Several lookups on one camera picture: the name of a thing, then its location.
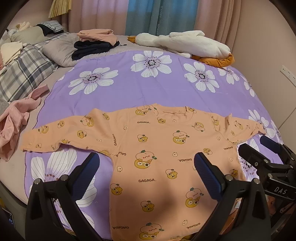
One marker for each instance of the small white plush toy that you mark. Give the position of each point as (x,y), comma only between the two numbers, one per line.
(22,25)

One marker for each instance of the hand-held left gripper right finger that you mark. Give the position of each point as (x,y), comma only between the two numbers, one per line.
(208,176)

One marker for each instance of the pink curtain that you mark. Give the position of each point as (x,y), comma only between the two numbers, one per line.
(222,18)
(101,14)

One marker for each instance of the white wall socket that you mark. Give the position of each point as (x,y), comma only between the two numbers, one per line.
(288,74)

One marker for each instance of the purple floral blanket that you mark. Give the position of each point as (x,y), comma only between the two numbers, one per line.
(129,92)

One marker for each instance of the orange cartoon print shirt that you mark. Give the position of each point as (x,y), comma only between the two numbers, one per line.
(157,143)

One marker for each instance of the striped folded cloth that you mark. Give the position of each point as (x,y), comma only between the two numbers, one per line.
(52,25)

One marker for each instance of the dark navy clothes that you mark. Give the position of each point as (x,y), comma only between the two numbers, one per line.
(92,48)

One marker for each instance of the pink ribbed garment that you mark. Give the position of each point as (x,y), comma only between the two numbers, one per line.
(13,120)

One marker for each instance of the white goose plush toy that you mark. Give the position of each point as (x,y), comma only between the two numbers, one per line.
(185,42)

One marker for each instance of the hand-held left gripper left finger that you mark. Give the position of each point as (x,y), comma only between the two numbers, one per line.
(84,172)

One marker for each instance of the grey plaid duvet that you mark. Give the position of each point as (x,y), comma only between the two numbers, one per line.
(23,67)

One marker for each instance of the olive grey pillow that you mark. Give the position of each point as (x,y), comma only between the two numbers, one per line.
(27,33)

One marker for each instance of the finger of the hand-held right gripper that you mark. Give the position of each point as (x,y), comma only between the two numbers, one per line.
(270,143)
(252,154)

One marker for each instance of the cream cloth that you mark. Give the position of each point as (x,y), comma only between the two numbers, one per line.
(9,52)

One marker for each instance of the blue curtain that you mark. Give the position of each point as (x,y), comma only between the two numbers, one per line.
(159,16)

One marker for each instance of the folded pink clothes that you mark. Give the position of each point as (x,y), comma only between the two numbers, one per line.
(97,34)

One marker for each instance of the yellow pleated curtain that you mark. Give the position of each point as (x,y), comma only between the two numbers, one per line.
(59,7)

